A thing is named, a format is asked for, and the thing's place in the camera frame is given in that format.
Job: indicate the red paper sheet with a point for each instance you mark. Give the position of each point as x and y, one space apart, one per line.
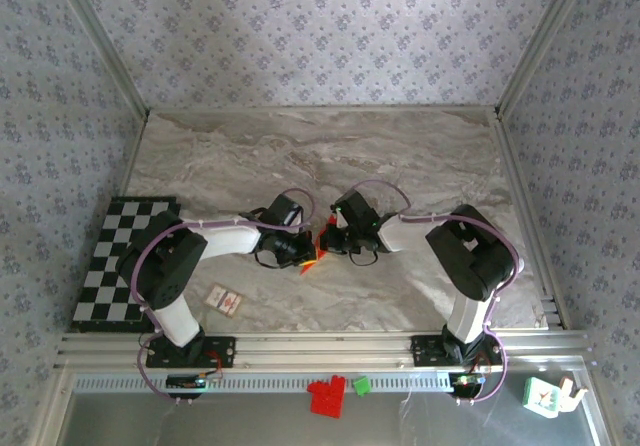
332 226

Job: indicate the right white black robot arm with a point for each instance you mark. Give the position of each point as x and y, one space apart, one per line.
465 316

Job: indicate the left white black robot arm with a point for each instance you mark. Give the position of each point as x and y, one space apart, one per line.
177 321

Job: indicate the steel sheet shelf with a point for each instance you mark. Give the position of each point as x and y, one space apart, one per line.
250 421

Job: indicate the small printed playing card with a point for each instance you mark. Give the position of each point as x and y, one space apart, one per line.
224 300

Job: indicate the green toy brick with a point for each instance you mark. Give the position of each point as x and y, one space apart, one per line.
361 386

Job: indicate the red toy brick stack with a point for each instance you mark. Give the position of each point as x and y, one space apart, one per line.
327 398

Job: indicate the black white checkerboard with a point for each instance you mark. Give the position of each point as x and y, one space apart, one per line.
107 286

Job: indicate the white green toy clock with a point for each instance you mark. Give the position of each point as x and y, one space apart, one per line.
541 397

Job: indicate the beige wooden toy piece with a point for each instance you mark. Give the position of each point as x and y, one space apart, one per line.
572 396

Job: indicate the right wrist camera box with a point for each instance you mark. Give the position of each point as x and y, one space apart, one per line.
356 208

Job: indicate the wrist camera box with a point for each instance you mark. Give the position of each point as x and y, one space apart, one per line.
286 210
356 208

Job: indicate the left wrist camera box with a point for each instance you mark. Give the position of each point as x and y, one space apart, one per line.
286 210

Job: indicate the aluminium front rail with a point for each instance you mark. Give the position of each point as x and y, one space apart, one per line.
325 351

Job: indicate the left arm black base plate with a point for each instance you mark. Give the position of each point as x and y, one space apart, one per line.
222 351

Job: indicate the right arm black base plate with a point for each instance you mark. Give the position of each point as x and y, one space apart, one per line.
425 351

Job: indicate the aluminium table side rail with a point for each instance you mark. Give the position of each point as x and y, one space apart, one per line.
132 156
527 216

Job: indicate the aluminium frame post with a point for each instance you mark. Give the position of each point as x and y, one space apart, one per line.
106 41
543 41

